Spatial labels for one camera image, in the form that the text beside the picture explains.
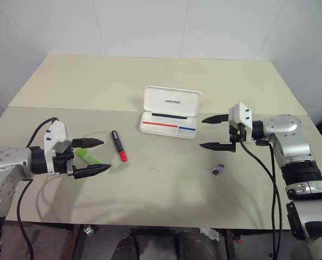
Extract dark rounded shape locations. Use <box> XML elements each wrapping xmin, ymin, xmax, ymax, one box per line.
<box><xmin>116</xmin><ymin>235</ymin><xmax>143</xmax><ymax>260</ymax></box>

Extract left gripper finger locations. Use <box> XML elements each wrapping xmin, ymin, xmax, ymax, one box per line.
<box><xmin>73</xmin><ymin>137</ymin><xmax>105</xmax><ymax>150</ymax></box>
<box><xmin>73</xmin><ymin>164</ymin><xmax>112</xmax><ymax>180</ymax></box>

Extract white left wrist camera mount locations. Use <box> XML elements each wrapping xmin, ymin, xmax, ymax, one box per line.
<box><xmin>43</xmin><ymin>121</ymin><xmax>75</xmax><ymax>174</ymax></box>

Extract black marker with red cap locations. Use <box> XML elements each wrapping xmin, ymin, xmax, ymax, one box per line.
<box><xmin>110</xmin><ymin>130</ymin><xmax>129</xmax><ymax>163</ymax></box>

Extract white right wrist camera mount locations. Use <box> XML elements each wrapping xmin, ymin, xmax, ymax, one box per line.
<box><xmin>229</xmin><ymin>102</ymin><xmax>253</xmax><ymax>144</ymax></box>

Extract dark metal table leg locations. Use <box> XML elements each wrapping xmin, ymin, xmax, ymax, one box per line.
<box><xmin>73</xmin><ymin>224</ymin><xmax>87</xmax><ymax>260</ymax></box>
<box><xmin>225</xmin><ymin>229</ymin><xmax>237</xmax><ymax>260</ymax></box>

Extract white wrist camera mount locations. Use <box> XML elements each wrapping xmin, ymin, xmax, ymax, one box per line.
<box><xmin>229</xmin><ymin>102</ymin><xmax>253</xmax><ymax>144</ymax></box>
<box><xmin>43</xmin><ymin>121</ymin><xmax>75</xmax><ymax>174</ymax></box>

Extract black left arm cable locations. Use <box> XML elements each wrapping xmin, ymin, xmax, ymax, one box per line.
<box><xmin>16</xmin><ymin>116</ymin><xmax>59</xmax><ymax>260</ymax></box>

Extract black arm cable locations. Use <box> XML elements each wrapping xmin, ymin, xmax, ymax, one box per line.
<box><xmin>239</xmin><ymin>139</ymin><xmax>284</xmax><ymax>260</ymax></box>
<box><xmin>16</xmin><ymin>116</ymin><xmax>59</xmax><ymax>260</ymax></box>

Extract white pen case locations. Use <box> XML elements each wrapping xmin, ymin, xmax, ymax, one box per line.
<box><xmin>139</xmin><ymin>85</ymin><xmax>203</xmax><ymax>140</ymax></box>

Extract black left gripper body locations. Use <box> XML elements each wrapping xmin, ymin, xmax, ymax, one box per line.
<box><xmin>52</xmin><ymin>147</ymin><xmax>77</xmax><ymax>177</ymax></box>

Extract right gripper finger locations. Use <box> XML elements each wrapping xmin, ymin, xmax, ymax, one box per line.
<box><xmin>199</xmin><ymin>141</ymin><xmax>238</xmax><ymax>154</ymax></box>
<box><xmin>201</xmin><ymin>113</ymin><xmax>230</xmax><ymax>125</ymax></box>

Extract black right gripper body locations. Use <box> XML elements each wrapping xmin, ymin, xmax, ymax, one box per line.
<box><xmin>229</xmin><ymin>122</ymin><xmax>247</xmax><ymax>144</ymax></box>

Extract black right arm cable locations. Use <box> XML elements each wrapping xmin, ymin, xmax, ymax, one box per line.
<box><xmin>239</xmin><ymin>139</ymin><xmax>284</xmax><ymax>260</ymax></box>

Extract crumpled white paper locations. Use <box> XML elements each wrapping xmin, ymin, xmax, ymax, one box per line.
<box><xmin>200</xmin><ymin>227</ymin><xmax>221</xmax><ymax>242</ymax></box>

